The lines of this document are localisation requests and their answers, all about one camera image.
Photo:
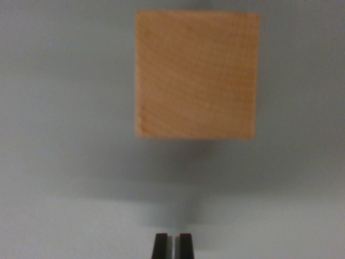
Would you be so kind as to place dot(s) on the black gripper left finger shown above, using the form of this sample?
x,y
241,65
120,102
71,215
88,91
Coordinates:
x,y
161,246

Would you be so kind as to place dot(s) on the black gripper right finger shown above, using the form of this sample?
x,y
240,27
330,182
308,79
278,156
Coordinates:
x,y
186,246

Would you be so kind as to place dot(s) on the wooden cube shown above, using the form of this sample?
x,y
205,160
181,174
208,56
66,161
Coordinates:
x,y
196,75

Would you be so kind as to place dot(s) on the gray plastic tray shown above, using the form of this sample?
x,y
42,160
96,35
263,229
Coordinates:
x,y
54,108

